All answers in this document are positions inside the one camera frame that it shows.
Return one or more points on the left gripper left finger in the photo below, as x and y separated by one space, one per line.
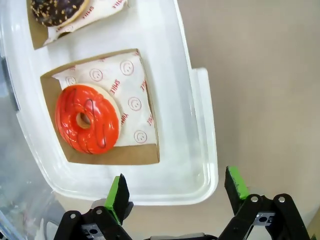
117 200

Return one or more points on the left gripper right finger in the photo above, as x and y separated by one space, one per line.
237 187

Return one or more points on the red glazed donut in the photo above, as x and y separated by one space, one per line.
105 135

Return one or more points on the white smiley print paper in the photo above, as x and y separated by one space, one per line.
130 82
100 10

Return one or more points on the chocolate sprinkled donut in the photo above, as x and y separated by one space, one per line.
50 12

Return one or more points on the white plastic tray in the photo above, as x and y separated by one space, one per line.
175 125

